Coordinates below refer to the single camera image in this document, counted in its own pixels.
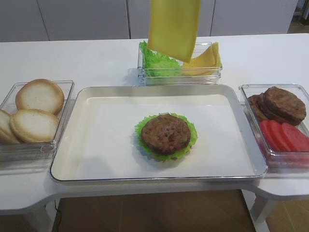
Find yellow cheese slice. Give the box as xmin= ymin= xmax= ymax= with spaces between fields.
xmin=148 ymin=0 xmax=201 ymax=62

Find green lettuce leaf under patty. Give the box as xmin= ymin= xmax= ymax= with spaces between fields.
xmin=135 ymin=113 xmax=198 ymax=162

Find green lettuce in container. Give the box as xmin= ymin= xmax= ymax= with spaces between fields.
xmin=140 ymin=41 xmax=181 ymax=77

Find clear lettuce and cheese container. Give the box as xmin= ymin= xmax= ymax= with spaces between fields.
xmin=137 ymin=42 xmax=223 ymax=86

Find yellow cheese slices stack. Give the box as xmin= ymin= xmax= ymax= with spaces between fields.
xmin=182 ymin=42 xmax=222 ymax=76

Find brown patty on tray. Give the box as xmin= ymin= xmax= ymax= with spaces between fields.
xmin=141 ymin=114 xmax=191 ymax=156

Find white metal tray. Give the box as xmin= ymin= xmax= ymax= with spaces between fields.
xmin=50 ymin=85 xmax=268 ymax=182

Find lower brown patties in container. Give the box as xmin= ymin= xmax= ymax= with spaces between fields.
xmin=248 ymin=95 xmax=268 ymax=122

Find red tomato slice back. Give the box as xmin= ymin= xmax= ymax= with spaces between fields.
xmin=260 ymin=120 xmax=280 ymax=151

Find red tomato slice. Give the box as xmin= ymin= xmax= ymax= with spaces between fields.
xmin=268 ymin=120 xmax=291 ymax=151
xmin=260 ymin=120 xmax=280 ymax=151
xmin=281 ymin=123 xmax=309 ymax=152

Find bun half at back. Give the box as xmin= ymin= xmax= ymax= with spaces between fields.
xmin=15 ymin=79 xmax=65 ymax=115

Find clear plastic bun container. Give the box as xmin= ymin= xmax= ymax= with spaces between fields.
xmin=0 ymin=80 xmax=74 ymax=161

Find red tomato slice middle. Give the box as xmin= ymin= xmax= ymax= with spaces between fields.
xmin=268 ymin=120 xmax=291 ymax=151

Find bun half cut side up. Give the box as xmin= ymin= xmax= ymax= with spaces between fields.
xmin=10 ymin=109 xmax=59 ymax=143

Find clear patty and tomato container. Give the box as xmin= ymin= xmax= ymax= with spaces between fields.
xmin=239 ymin=84 xmax=309 ymax=168

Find top brown patty in container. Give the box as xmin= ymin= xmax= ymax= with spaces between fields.
xmin=257 ymin=87 xmax=307 ymax=126

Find white table leg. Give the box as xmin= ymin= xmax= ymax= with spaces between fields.
xmin=241 ymin=190 xmax=278 ymax=232

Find red tomato slice front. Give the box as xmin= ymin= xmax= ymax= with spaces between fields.
xmin=281 ymin=123 xmax=309 ymax=152

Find black floor cable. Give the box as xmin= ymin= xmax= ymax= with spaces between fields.
xmin=53 ymin=199 xmax=61 ymax=232

